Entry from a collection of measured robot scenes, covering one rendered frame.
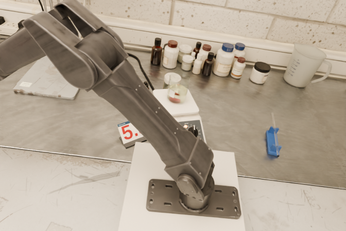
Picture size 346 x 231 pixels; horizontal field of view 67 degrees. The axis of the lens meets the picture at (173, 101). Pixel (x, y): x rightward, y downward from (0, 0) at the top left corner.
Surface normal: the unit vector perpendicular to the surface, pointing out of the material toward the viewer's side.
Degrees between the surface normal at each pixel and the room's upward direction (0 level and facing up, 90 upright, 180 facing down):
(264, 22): 90
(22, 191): 0
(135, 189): 4
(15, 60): 96
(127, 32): 90
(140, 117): 92
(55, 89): 0
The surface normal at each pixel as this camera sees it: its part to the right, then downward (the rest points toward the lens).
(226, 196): 0.11, -0.73
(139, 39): -0.04, 0.62
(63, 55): -0.37, 0.60
